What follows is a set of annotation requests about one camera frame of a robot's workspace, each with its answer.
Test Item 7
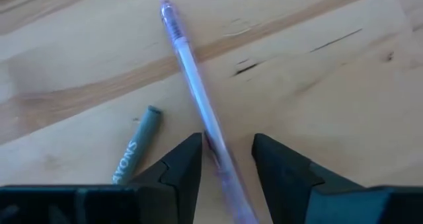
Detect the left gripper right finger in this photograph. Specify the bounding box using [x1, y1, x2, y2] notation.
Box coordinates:
[251, 133, 423, 224]

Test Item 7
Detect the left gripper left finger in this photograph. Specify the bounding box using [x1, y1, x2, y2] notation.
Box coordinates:
[0, 132, 204, 224]

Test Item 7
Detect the purple pen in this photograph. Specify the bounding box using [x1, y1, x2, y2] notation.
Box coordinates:
[159, 0, 260, 224]

